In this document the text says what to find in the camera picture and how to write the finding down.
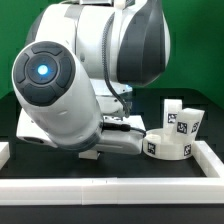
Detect white round stool seat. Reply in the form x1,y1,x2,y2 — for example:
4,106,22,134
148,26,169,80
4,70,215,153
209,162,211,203
143,129,192,161

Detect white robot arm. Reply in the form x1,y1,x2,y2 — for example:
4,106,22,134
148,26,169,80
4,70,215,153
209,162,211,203
12,0,170,154

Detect white right fence wall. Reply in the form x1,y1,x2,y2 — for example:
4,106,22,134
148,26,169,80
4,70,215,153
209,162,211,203
192,141,224,178

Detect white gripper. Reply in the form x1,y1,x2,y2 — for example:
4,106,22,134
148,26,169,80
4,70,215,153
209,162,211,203
16,110,144,155

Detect white left fence wall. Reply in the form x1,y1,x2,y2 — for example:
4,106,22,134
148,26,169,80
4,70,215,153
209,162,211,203
0,142,10,170

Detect white marker sheet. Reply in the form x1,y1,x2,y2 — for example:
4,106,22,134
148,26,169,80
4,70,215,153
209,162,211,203
127,115,146,133

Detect white front fence wall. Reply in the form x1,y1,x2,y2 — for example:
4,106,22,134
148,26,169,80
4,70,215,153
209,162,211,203
0,178,224,206

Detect white fence wall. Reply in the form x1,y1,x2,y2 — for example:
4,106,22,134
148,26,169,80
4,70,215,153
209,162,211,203
192,141,224,178
0,178,224,206
0,142,10,170

